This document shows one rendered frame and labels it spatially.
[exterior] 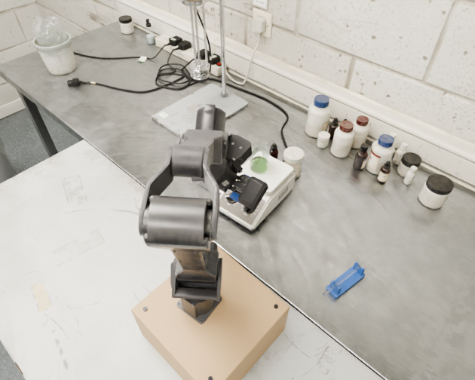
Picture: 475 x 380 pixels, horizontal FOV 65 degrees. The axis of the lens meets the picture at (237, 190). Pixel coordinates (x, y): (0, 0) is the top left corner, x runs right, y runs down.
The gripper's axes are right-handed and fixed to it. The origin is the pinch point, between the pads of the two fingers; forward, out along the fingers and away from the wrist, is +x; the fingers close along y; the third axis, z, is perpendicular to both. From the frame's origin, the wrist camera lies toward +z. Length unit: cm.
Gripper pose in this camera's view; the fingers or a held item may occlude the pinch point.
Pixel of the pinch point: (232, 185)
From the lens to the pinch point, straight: 84.4
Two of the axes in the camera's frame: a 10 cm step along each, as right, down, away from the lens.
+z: 5.2, -8.5, 1.0
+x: 3.1, 2.9, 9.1
